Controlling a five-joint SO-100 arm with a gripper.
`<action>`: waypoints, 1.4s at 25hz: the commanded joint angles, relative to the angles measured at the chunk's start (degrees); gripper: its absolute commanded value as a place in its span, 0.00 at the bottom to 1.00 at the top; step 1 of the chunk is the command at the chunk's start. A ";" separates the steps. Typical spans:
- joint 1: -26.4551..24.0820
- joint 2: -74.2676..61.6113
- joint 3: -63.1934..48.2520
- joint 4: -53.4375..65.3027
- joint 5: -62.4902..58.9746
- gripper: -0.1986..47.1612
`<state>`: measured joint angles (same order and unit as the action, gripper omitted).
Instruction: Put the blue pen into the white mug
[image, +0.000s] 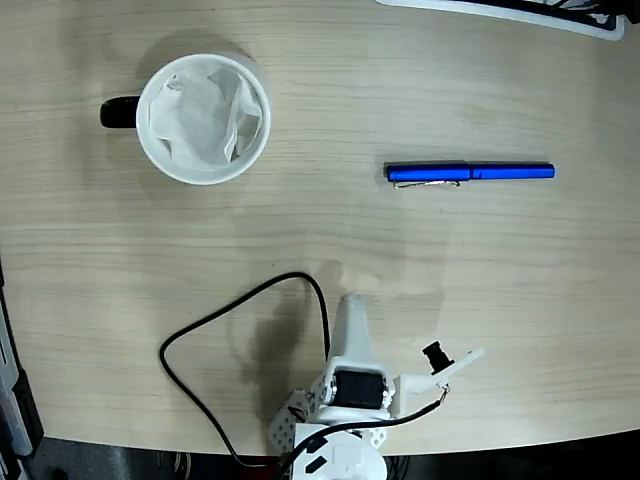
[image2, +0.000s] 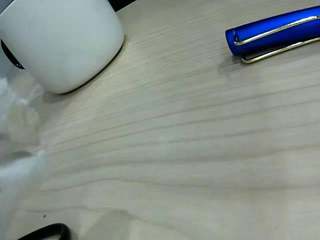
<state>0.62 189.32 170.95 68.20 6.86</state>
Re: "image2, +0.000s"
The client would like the white mug, black handle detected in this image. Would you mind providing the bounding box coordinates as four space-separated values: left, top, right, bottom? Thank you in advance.
0 0 125 95

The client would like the blue pen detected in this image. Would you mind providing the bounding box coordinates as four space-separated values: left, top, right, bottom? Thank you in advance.
224 5 320 65

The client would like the black looped cable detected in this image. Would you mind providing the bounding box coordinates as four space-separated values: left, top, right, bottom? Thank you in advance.
16 222 73 240

